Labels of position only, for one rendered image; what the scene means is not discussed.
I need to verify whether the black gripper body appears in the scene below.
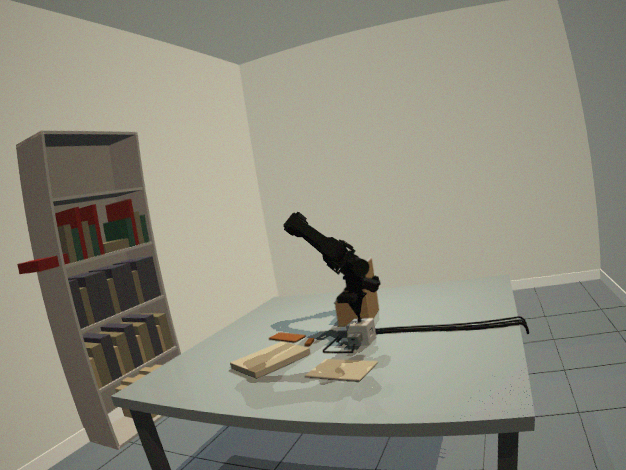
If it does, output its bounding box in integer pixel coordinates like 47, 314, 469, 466
337, 274, 363, 303

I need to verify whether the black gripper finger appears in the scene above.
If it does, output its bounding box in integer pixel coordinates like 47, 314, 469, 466
348, 297, 362, 315
359, 293, 367, 313

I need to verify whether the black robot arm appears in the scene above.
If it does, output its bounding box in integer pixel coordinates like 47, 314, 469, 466
283, 212, 381, 292

